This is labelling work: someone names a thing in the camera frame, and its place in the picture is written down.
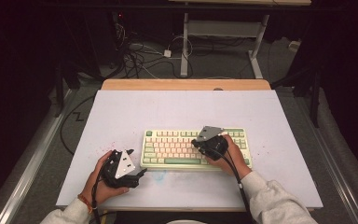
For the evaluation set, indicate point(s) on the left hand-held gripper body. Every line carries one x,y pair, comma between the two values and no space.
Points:
122,166

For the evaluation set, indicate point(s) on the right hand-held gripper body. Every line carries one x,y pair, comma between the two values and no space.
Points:
211,133

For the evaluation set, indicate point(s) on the green and pink keyboard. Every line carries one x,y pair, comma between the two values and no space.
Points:
167,146

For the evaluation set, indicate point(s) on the person's left hand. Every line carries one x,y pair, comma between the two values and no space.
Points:
105,192

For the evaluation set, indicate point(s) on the person's right hand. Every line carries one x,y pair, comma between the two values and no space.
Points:
240,161

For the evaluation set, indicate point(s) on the white power adapter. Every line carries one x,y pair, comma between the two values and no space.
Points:
167,53

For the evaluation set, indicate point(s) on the white power strip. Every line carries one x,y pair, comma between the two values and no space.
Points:
294,46

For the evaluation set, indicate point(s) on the dark device with red light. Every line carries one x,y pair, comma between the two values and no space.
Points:
118,20

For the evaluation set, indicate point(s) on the aluminium floor rail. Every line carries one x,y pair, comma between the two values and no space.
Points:
28,174
332,161

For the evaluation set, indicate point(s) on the white desk frame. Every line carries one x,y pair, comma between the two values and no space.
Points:
223,28

